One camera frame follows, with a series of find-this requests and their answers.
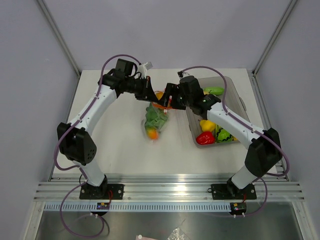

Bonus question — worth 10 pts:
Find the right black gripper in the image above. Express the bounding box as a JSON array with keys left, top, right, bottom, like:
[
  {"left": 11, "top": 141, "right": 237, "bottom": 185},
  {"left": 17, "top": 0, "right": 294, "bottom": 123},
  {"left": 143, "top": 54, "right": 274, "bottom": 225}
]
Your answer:
[{"left": 158, "top": 83, "right": 193, "bottom": 111}]

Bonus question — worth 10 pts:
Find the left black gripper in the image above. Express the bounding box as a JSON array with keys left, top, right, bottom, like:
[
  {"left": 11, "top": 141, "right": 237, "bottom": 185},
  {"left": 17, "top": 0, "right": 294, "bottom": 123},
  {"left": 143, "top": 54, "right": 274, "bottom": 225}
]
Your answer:
[{"left": 125, "top": 75, "right": 159, "bottom": 103}]

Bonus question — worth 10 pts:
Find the clear zip top bag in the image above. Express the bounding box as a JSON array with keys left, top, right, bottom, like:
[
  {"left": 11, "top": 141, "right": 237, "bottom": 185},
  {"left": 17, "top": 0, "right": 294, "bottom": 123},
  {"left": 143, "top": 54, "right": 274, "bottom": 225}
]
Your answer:
[{"left": 141, "top": 96, "right": 172, "bottom": 141}]

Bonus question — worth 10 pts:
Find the toy napa cabbage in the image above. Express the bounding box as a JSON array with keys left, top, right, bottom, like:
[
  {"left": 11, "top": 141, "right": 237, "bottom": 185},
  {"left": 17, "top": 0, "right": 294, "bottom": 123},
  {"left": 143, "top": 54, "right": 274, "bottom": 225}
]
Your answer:
[{"left": 144, "top": 103, "right": 169, "bottom": 132}]

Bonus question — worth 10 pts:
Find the toy green orange mango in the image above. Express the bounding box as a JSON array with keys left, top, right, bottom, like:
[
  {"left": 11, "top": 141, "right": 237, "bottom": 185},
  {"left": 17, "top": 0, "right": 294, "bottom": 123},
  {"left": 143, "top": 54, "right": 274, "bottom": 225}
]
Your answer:
[{"left": 145, "top": 128, "right": 159, "bottom": 140}]

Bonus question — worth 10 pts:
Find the toy yellow potato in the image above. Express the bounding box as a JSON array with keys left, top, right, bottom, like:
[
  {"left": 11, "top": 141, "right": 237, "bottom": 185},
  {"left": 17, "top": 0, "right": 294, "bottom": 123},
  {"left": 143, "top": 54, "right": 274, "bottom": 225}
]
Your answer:
[{"left": 155, "top": 91, "right": 164, "bottom": 100}]

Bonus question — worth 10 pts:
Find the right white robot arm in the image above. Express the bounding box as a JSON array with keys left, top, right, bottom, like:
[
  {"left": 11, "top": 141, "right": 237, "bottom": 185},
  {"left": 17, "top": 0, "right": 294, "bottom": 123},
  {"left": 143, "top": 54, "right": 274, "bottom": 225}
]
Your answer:
[{"left": 159, "top": 75, "right": 283, "bottom": 199}]

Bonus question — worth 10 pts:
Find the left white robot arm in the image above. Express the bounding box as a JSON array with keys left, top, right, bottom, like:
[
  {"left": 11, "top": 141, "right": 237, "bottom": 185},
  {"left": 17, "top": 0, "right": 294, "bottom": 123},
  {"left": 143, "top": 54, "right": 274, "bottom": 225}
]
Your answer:
[{"left": 54, "top": 58, "right": 157, "bottom": 200}]

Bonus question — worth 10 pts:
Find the grey plastic food bin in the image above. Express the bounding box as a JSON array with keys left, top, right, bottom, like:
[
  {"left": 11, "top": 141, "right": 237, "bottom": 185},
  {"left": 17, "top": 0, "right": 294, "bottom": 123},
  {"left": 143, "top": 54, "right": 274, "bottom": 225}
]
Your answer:
[{"left": 186, "top": 76, "right": 249, "bottom": 148}]

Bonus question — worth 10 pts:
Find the toy green cucumber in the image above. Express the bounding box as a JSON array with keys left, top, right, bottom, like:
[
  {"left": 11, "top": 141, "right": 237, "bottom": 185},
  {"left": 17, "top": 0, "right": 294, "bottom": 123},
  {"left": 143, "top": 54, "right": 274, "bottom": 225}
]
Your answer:
[{"left": 203, "top": 86, "right": 225, "bottom": 96}]

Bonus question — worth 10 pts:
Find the toy yellow pear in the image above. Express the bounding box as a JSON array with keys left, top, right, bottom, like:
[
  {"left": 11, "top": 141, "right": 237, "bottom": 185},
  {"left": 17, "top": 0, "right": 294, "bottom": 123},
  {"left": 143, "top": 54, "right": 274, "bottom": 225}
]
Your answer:
[{"left": 199, "top": 119, "right": 216, "bottom": 132}]

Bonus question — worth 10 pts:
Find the toy red bell pepper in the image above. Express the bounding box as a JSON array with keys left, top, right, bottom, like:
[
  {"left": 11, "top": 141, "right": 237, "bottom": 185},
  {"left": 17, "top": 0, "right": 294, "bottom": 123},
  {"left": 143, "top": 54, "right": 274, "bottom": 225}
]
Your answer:
[{"left": 195, "top": 131, "right": 216, "bottom": 145}]

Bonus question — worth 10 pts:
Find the toy green watermelon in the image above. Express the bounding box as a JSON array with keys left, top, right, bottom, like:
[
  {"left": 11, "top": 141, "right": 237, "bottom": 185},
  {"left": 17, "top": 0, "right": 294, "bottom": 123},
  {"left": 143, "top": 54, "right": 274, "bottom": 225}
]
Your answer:
[{"left": 215, "top": 125, "right": 238, "bottom": 143}]

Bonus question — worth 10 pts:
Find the crumpled clear plastic wrap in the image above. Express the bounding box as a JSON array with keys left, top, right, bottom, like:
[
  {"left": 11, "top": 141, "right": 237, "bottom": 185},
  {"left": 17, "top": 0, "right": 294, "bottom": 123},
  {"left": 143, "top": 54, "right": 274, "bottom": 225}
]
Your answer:
[{"left": 167, "top": 227, "right": 190, "bottom": 240}]

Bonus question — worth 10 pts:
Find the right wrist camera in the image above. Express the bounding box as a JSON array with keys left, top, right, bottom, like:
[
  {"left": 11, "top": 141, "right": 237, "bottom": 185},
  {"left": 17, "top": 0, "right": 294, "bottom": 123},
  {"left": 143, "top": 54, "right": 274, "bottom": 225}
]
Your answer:
[{"left": 177, "top": 71, "right": 190, "bottom": 79}]

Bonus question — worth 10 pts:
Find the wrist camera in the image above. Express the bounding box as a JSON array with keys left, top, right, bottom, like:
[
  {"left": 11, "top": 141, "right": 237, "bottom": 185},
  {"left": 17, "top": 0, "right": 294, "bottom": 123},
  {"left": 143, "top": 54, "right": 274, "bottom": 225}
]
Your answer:
[
  {"left": 177, "top": 71, "right": 190, "bottom": 79},
  {"left": 137, "top": 61, "right": 153, "bottom": 79}
]

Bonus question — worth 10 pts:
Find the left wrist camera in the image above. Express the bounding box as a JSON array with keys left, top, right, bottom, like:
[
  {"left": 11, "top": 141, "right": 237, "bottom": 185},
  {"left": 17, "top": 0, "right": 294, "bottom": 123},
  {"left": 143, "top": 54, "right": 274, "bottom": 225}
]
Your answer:
[{"left": 137, "top": 61, "right": 153, "bottom": 79}]

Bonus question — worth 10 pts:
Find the left aluminium frame post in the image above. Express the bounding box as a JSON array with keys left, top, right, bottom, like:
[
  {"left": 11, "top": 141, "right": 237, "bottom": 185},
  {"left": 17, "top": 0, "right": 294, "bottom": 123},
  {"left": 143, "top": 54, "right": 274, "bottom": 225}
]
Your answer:
[{"left": 35, "top": 0, "right": 82, "bottom": 80}]

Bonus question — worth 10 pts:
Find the aluminium frame post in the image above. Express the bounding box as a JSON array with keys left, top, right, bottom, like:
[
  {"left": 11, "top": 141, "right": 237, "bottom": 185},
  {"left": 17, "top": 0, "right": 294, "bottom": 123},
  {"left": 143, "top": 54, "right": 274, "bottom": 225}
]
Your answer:
[
  {"left": 35, "top": 0, "right": 82, "bottom": 80},
  {"left": 252, "top": 0, "right": 300, "bottom": 77}
]

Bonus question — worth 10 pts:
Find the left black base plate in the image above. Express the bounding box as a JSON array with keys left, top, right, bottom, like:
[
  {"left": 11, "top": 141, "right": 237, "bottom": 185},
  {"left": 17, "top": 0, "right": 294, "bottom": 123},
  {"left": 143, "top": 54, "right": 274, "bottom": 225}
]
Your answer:
[{"left": 79, "top": 183, "right": 125, "bottom": 200}]

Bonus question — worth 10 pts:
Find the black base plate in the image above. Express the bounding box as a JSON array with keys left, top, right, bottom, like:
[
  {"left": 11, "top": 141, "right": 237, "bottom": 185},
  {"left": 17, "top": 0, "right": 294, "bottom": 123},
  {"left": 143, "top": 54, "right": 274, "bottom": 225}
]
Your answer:
[
  {"left": 79, "top": 183, "right": 125, "bottom": 200},
  {"left": 207, "top": 183, "right": 257, "bottom": 200}
]

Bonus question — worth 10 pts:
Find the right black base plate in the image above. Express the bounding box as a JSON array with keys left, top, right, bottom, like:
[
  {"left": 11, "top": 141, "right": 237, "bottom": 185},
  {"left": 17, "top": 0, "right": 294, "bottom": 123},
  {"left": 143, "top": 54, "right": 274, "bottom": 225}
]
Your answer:
[{"left": 207, "top": 183, "right": 257, "bottom": 200}]

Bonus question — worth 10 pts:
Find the aluminium mounting rail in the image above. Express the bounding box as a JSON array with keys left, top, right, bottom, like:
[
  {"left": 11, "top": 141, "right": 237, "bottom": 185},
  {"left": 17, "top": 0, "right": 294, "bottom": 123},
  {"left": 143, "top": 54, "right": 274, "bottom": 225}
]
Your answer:
[{"left": 33, "top": 173, "right": 305, "bottom": 202}]

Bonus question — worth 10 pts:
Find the right aluminium frame post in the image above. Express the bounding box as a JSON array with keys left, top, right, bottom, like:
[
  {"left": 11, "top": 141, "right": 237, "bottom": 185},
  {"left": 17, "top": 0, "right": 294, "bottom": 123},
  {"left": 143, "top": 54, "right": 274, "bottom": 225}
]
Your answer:
[{"left": 252, "top": 0, "right": 300, "bottom": 77}]

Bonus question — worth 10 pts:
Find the white slotted cable duct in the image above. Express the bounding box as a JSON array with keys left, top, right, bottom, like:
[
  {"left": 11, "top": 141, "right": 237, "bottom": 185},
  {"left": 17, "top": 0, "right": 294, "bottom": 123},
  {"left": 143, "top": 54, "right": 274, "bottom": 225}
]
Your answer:
[{"left": 44, "top": 202, "right": 231, "bottom": 213}]

